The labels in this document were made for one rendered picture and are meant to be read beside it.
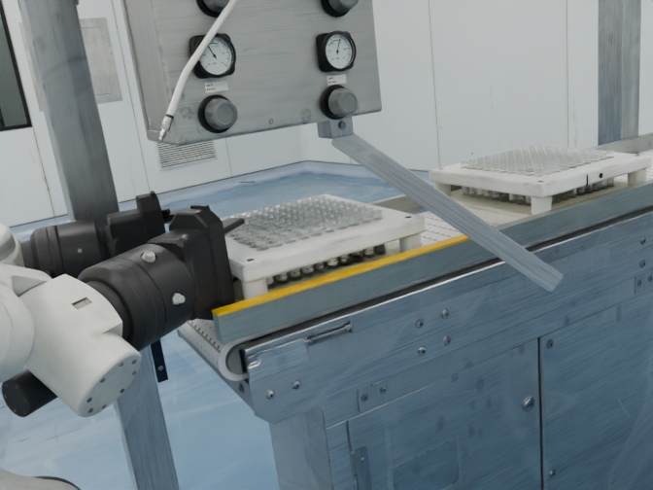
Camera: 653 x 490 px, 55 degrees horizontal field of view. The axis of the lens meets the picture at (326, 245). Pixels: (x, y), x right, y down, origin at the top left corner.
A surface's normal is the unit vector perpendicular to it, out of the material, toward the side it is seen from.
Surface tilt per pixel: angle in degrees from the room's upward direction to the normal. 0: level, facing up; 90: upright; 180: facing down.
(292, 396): 90
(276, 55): 90
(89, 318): 35
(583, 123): 90
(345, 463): 90
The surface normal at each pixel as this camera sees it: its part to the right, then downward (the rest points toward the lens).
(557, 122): -0.79, 0.25
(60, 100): 0.50, 0.18
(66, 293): 0.40, -0.77
